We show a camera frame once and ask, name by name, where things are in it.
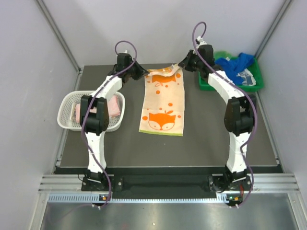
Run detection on pink striped towel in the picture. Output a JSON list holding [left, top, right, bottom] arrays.
[[71, 95, 120, 123]]

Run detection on blue white patterned cloth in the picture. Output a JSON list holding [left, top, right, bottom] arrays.
[[237, 69, 256, 87]]

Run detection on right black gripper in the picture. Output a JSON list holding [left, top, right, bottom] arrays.
[[178, 50, 203, 72]]

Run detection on green plastic bin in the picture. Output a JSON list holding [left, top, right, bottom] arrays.
[[197, 55, 264, 93]]

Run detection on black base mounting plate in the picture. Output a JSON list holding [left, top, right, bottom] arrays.
[[81, 174, 251, 196]]

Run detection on grey slotted cable duct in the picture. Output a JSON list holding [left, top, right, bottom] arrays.
[[47, 193, 243, 204]]

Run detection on white perforated plastic basket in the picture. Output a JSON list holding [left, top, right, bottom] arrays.
[[57, 91, 125, 132]]

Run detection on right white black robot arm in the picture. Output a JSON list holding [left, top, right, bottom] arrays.
[[179, 45, 257, 193]]

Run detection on aluminium frame rail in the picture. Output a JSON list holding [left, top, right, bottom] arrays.
[[38, 174, 92, 192]]

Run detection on orange cream patterned towel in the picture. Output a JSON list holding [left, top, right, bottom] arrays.
[[139, 64, 185, 137]]

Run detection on green cloth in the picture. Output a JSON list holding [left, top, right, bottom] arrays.
[[214, 50, 232, 59]]

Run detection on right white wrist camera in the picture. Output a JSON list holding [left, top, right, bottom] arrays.
[[194, 36, 207, 48]]

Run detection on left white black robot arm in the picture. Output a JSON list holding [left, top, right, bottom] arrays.
[[80, 53, 149, 190]]

